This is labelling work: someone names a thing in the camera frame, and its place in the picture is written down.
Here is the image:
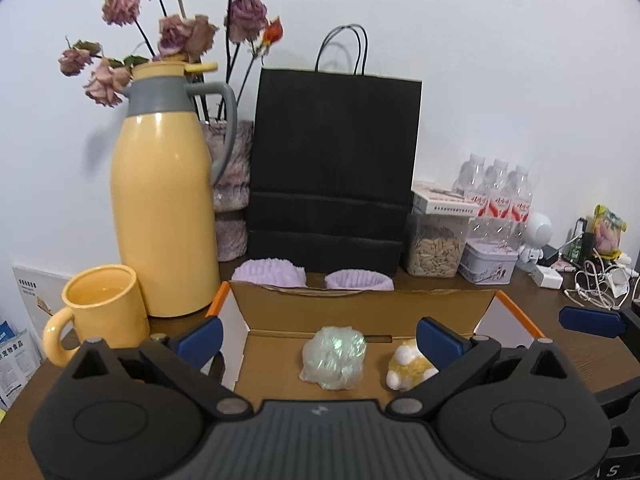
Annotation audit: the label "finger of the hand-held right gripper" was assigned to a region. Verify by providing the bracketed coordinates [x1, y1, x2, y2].
[558, 305, 640, 361]

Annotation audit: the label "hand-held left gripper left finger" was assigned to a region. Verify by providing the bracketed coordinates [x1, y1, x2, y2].
[64, 316, 253, 421]

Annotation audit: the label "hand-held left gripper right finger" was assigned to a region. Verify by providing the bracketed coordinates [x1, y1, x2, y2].
[387, 316, 581, 419]

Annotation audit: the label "yellow white plush toy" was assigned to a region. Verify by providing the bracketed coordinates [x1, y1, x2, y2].
[386, 339, 440, 391]

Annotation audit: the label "cardboard box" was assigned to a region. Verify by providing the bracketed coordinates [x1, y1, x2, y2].
[205, 280, 547, 401]

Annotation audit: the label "white charger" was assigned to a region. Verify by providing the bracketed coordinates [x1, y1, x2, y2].
[531, 264, 565, 290]

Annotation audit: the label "black upright stand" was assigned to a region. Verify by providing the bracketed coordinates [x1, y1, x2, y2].
[570, 217, 596, 266]

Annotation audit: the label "clear jar of seeds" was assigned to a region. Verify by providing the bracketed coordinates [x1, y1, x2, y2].
[406, 207, 473, 278]

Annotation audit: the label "colourful snack packet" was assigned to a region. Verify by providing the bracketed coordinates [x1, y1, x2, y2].
[592, 204, 628, 256]

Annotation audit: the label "printed metal tin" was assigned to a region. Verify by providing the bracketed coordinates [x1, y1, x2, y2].
[459, 237, 519, 286]

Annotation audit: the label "yellow mug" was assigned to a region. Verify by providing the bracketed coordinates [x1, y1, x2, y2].
[42, 264, 151, 367]

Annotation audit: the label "white robot toy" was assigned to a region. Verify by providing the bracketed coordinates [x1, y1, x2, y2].
[515, 211, 553, 273]

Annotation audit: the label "iridescent wrapped ball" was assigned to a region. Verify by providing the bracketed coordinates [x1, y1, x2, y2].
[299, 326, 367, 390]

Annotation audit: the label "white flat carton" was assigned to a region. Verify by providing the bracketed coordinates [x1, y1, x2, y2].
[411, 180, 488, 218]

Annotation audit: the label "clear water bottle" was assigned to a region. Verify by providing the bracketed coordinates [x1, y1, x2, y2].
[452, 152, 488, 241]
[505, 164, 534, 256]
[480, 157, 512, 246]

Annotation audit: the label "fuzzy grey vase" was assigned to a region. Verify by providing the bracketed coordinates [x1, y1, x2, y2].
[200, 119, 255, 262]

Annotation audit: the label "yellow thermos jug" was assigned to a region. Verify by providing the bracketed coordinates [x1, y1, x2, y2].
[109, 61, 238, 318]

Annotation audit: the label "white booklet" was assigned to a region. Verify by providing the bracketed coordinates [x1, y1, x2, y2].
[12, 262, 76, 332]

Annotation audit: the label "blue white leaflets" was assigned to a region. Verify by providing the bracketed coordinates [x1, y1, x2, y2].
[0, 319, 45, 412]

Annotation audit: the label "black paper bag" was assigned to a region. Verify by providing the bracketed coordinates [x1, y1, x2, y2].
[245, 24, 423, 278]

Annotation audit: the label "dried pink flower bouquet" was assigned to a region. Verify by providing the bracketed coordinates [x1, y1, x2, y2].
[58, 0, 286, 123]

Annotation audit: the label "white cables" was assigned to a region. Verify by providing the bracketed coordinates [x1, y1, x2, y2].
[564, 254, 637, 309]

